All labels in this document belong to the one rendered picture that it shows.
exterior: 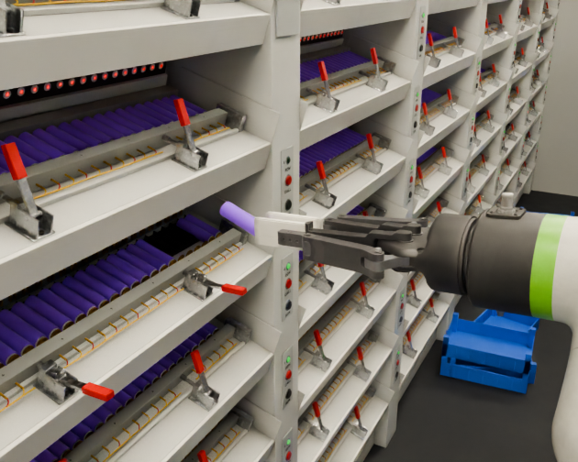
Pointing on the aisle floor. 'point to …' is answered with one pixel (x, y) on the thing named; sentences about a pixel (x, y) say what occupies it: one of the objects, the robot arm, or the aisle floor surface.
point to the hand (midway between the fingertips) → (288, 231)
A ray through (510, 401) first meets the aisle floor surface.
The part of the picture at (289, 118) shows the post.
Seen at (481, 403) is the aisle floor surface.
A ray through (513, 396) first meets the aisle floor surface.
